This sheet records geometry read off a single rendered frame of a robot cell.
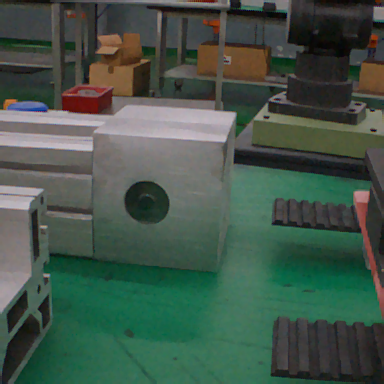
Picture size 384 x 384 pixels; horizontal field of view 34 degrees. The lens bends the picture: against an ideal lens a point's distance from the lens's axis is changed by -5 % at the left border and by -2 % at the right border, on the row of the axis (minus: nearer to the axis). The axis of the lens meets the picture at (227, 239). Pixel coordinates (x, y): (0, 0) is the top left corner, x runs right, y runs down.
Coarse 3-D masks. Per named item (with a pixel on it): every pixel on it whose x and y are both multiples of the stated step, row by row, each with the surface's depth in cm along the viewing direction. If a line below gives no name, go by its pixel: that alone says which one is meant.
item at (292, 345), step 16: (288, 320) 33; (304, 320) 33; (272, 336) 32; (288, 336) 32; (304, 336) 32; (272, 352) 31; (288, 352) 30; (304, 352) 30; (272, 368) 29; (288, 368) 29; (304, 368) 29
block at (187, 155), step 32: (128, 128) 44; (160, 128) 44; (192, 128) 45; (224, 128) 45; (96, 160) 43; (128, 160) 43; (160, 160) 43; (192, 160) 43; (224, 160) 42; (96, 192) 44; (128, 192) 44; (160, 192) 44; (192, 192) 43; (224, 192) 46; (96, 224) 45; (128, 224) 45; (160, 224) 44; (192, 224) 44; (224, 224) 49; (96, 256) 46; (128, 256) 46; (160, 256) 45; (192, 256) 45
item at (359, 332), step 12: (360, 324) 33; (372, 324) 33; (360, 336) 32; (372, 336) 32; (360, 348) 31; (372, 348) 31; (360, 360) 30; (372, 360) 30; (360, 372) 29; (372, 372) 29
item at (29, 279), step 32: (0, 192) 33; (32, 192) 34; (0, 224) 32; (32, 224) 34; (0, 256) 33; (32, 256) 33; (0, 288) 32; (32, 288) 34; (0, 320) 30; (32, 320) 35; (0, 352) 30; (32, 352) 34
